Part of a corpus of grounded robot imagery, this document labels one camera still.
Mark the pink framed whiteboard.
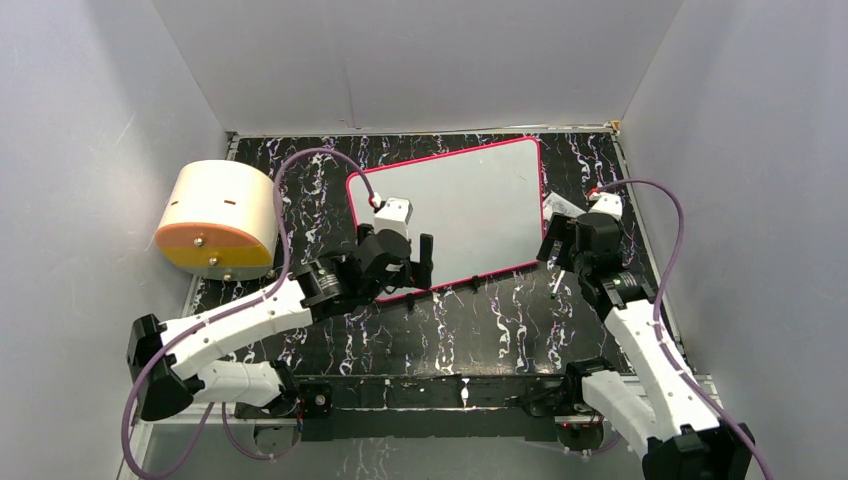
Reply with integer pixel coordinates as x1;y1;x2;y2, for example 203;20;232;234
346;137;544;288

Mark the green white marker pen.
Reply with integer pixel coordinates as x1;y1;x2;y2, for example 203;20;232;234
550;269;566;299

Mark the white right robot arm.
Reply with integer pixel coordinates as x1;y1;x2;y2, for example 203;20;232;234
537;212;752;479

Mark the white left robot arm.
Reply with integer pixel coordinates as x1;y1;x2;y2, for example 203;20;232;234
126;224;434;421

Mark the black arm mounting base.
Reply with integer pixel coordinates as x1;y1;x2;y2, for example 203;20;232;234
235;374;606;452

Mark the white printed plastic package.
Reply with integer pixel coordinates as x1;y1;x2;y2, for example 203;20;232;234
542;192;586;222

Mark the beige cylindrical drum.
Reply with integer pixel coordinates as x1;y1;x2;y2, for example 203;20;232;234
154;159;279;281

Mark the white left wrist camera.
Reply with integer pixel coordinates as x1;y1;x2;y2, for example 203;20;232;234
373;197;413;239

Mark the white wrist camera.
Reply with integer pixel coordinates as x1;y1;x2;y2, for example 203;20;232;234
373;197;413;239
588;189;623;221

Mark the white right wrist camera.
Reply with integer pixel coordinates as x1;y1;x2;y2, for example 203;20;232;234
588;189;623;221

